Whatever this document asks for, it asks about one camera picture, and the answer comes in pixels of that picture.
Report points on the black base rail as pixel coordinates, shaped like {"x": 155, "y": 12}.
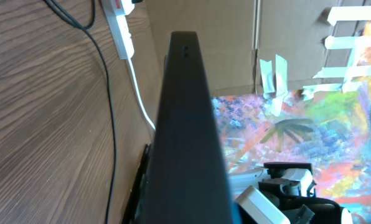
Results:
{"x": 135, "y": 203}

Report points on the white power extension strip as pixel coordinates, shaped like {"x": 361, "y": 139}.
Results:
{"x": 119, "y": 28}

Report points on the white USB charger plug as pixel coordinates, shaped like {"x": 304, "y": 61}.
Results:
{"x": 127, "y": 6}

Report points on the colourful painted cloth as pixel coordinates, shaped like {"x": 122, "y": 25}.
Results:
{"x": 312, "y": 99}

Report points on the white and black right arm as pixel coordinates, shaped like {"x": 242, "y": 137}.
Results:
{"x": 284, "y": 193}

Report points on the blue Galaxy smartphone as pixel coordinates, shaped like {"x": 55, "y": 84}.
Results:
{"x": 187, "y": 181}

